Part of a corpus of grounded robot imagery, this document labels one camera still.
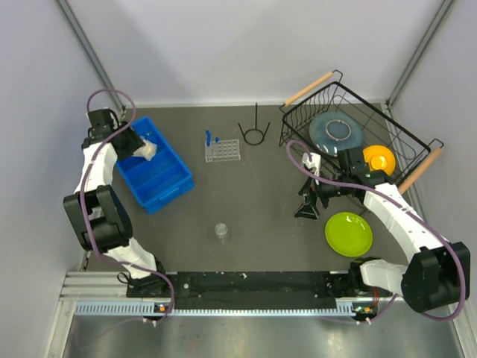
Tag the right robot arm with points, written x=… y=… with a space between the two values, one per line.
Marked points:
x=437 y=272

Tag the black wire dish rack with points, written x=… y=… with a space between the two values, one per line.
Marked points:
x=412 y=155

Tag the bag of white powder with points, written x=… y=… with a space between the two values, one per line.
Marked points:
x=147 y=151

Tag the blue plastic bin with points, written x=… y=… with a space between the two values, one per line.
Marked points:
x=158 y=182

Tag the orange bowl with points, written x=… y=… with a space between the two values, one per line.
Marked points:
x=380 y=157

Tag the blue ceramic plate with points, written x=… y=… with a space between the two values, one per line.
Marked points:
x=332 y=132

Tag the green plate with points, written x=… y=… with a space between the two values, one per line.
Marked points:
x=348 y=234

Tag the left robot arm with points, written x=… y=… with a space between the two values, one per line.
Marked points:
x=97 y=216

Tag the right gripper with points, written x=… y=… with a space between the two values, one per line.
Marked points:
x=311 y=191

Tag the clear glass flask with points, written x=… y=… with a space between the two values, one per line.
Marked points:
x=222 y=233

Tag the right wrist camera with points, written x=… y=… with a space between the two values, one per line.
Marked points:
x=311 y=163

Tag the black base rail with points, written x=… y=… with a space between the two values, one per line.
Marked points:
x=257 y=290

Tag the black wire ring stand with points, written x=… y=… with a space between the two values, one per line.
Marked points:
x=254 y=136

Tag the clear test tube rack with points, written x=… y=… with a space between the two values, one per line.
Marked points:
x=222 y=151

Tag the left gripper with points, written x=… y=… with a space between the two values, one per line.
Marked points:
x=134 y=142

